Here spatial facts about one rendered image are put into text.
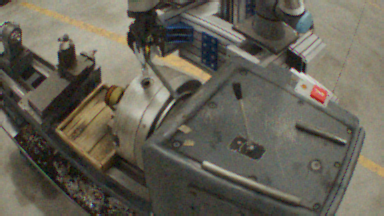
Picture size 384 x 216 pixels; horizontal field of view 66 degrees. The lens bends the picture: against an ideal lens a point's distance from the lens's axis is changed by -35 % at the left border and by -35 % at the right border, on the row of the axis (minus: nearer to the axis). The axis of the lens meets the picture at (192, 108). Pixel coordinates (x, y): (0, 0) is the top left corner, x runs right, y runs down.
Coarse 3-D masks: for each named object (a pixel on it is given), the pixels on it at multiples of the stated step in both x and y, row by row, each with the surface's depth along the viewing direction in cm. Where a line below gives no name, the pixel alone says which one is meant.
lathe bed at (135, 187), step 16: (32, 64) 190; (48, 64) 191; (0, 80) 191; (16, 80) 183; (32, 80) 184; (16, 96) 180; (80, 96) 170; (64, 112) 179; (64, 144) 160; (80, 160) 163; (96, 176) 154; (112, 176) 140; (128, 176) 141; (144, 176) 142; (112, 192) 153; (128, 192) 143; (144, 192) 136; (144, 208) 144
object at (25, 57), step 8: (8, 24) 177; (16, 24) 175; (8, 32) 171; (16, 32) 174; (0, 40) 182; (8, 40) 171; (16, 40) 173; (8, 48) 176; (16, 48) 182; (24, 48) 191; (0, 56) 188; (8, 56) 183; (16, 56) 186; (24, 56) 185; (32, 56) 191; (0, 64) 191; (8, 64) 180; (16, 64) 180; (24, 64) 187; (8, 72) 186; (16, 72) 182
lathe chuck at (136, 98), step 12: (168, 72) 124; (180, 72) 127; (132, 84) 120; (156, 84) 119; (132, 96) 118; (144, 96) 117; (120, 108) 119; (132, 108) 117; (144, 108) 116; (120, 120) 118; (132, 120) 117; (120, 132) 119; (132, 132) 117; (120, 144) 121; (132, 144) 118; (132, 156) 121
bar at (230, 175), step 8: (208, 168) 94; (216, 168) 94; (224, 168) 94; (224, 176) 93; (232, 176) 92; (240, 176) 92; (240, 184) 92; (248, 184) 90; (256, 184) 90; (264, 184) 90; (264, 192) 89; (272, 192) 88; (280, 192) 87; (288, 200) 86; (296, 200) 85
